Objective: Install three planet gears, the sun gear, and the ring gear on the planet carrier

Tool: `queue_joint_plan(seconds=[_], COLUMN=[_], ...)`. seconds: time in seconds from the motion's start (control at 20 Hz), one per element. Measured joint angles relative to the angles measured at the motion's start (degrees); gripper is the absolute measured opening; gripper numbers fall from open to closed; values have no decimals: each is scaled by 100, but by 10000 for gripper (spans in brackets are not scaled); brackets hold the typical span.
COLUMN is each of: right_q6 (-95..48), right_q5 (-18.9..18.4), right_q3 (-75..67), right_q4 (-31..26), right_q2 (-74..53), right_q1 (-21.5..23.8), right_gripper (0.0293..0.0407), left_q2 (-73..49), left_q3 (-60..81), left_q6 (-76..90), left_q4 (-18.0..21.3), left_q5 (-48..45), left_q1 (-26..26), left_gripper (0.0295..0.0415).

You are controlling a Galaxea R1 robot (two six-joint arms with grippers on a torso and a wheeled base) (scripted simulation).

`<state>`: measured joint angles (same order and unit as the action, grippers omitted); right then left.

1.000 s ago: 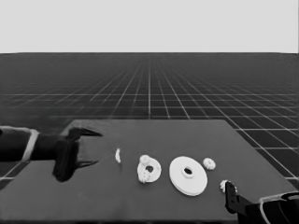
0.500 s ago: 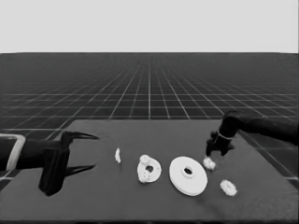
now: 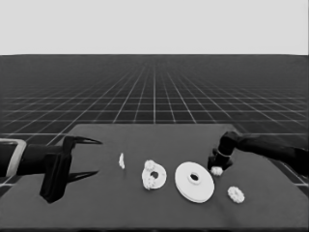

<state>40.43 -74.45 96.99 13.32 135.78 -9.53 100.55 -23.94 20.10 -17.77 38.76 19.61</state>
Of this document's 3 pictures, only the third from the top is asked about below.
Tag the small thin white T-piece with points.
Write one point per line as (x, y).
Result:
(121, 161)

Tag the white round carrier with pins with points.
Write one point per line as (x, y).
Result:
(162, 178)

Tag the large thick white disc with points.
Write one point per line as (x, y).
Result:
(196, 191)

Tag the small white toothed gear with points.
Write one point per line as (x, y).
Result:
(151, 184)
(152, 166)
(219, 172)

